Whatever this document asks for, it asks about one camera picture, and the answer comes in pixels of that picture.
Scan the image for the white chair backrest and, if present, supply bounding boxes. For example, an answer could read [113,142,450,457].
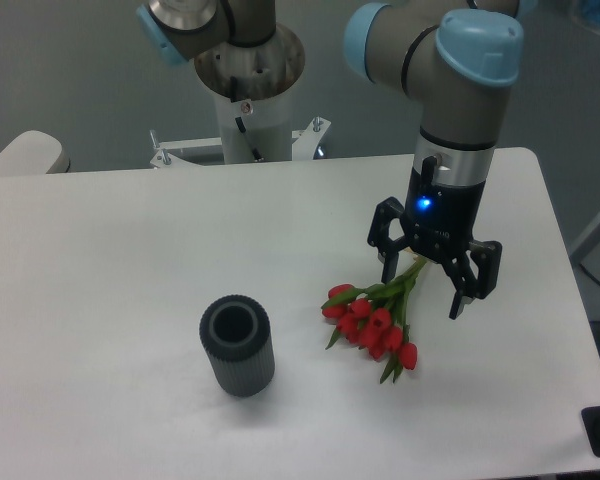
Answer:
[0,130,71,178]

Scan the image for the white furniture piece right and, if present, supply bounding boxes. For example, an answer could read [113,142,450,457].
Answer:
[568,210,600,265]

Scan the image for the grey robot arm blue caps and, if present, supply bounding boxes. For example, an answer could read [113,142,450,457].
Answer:
[136,1,533,317]

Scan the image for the red tulip bouquet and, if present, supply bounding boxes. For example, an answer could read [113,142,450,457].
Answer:
[320,256,428,383]

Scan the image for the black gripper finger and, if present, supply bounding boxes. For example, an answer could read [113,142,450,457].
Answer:
[440,240,503,320]
[367,197,413,283]

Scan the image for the dark grey ribbed vase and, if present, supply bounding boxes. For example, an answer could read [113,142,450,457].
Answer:
[199,294,275,398]

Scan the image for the white pedestal base frame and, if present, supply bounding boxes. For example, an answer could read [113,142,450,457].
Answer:
[149,116,332,169]

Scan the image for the black pedestal cable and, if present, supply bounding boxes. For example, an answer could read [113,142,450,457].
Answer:
[228,75,265,163]

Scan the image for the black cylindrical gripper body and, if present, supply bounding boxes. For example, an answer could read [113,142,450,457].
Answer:
[403,156,485,263]

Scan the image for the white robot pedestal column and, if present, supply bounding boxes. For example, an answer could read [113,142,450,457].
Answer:
[194,24,307,165]

